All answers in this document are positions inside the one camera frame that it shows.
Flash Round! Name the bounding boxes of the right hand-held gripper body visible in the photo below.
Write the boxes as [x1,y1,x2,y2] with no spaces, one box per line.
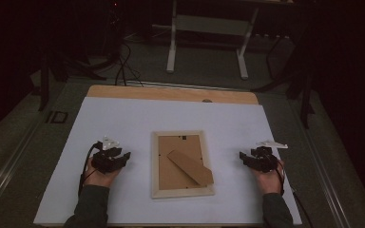
[249,140,289,174]

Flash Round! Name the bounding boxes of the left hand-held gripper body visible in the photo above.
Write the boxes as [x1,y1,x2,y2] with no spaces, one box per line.
[90,135,122,175]

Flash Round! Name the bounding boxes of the wooden picture frame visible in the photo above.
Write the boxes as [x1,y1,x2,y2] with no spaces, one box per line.
[150,129,217,200]

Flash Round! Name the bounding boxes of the person's left hand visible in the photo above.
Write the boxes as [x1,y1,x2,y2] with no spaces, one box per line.
[84,157,123,188]

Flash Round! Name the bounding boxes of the person's right hand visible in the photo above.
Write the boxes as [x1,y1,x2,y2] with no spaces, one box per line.
[250,160,286,196]

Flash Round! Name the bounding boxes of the white table mat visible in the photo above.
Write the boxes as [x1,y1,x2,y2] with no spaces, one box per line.
[32,96,302,226]

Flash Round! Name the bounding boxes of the black stand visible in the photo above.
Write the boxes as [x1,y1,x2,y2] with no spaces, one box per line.
[37,47,108,112]
[252,31,317,129]

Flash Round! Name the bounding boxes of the white metal stand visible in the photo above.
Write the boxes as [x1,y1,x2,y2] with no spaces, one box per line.
[165,0,260,80]

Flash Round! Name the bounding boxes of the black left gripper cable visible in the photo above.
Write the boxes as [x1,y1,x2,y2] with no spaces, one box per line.
[78,142,100,198]

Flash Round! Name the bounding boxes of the metal floor rail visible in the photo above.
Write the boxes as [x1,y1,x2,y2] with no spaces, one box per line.
[293,98,353,228]
[0,104,50,217]

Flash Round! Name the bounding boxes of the black floor bracket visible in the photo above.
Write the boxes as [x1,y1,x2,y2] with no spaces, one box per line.
[46,110,69,124]

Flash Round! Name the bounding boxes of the black floor cables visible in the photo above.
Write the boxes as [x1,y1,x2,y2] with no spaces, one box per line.
[113,39,145,87]

